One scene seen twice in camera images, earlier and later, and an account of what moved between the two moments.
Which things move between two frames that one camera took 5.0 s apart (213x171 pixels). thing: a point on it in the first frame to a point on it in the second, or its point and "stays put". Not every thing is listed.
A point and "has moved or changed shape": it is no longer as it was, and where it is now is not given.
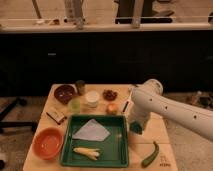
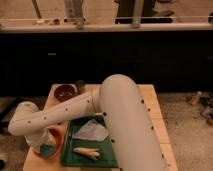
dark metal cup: (80, 85) stays put
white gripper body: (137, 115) to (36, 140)
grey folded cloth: (92, 131) stays put
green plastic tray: (113, 152) stays put
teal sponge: (136, 127) has moved or changed shape
